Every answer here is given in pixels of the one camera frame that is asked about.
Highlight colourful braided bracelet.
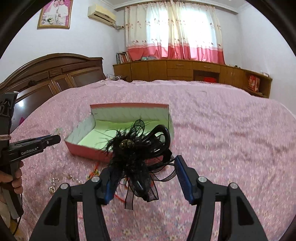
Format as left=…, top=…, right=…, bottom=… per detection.
left=86, top=162, right=101, bottom=181

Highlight red braided cord bracelet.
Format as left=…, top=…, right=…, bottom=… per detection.
left=113, top=178, right=153, bottom=204

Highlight black feather hair accessory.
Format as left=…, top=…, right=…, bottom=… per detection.
left=104, top=120, right=174, bottom=210

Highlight person's left hand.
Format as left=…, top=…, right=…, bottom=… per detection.
left=0, top=161, right=23, bottom=194

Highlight pink cardboard box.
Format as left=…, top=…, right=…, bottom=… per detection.
left=65, top=103, right=174, bottom=163

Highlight small gold earrings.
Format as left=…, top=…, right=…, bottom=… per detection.
left=66, top=173, right=83, bottom=185

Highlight dark wooden headboard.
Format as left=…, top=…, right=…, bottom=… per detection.
left=1, top=53, right=106, bottom=132

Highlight pink floral bedspread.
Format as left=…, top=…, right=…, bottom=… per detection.
left=11, top=80, right=295, bottom=240

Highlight row of books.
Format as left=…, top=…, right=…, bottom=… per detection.
left=116, top=52, right=132, bottom=64

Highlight long wooden cabinet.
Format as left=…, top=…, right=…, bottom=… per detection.
left=113, top=60, right=272, bottom=98

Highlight framed wedding photo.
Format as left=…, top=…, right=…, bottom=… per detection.
left=37, top=0, right=73, bottom=29

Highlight red gift box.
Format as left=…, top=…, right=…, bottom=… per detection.
left=248, top=75, right=260, bottom=92

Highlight red cushion in cabinet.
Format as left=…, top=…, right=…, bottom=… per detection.
left=203, top=76, right=217, bottom=83

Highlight cream and pink curtains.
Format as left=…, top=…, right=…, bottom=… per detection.
left=125, top=1, right=225, bottom=64

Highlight wall air conditioner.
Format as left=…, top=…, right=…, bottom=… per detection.
left=88, top=4, right=116, bottom=26

